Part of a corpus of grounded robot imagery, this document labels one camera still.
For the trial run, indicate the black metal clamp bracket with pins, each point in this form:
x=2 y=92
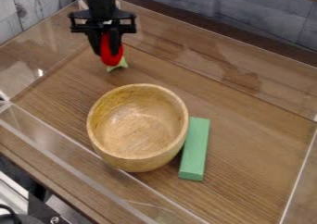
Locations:
x=41 y=211

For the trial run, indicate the red plush fruit green stem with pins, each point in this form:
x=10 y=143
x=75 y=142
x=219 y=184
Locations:
x=112 y=61

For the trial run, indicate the wooden bowl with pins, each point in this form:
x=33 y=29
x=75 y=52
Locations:
x=136 y=125

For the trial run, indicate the green rectangular block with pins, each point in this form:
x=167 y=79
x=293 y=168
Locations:
x=194 y=152

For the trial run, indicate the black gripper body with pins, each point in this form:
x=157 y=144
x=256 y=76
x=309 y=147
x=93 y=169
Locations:
x=125 y=23

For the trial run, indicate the clear acrylic enclosure wall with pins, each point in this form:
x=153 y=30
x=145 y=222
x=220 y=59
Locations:
x=251 y=85

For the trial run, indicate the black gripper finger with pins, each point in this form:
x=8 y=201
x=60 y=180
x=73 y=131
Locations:
x=113 y=40
x=95 y=39

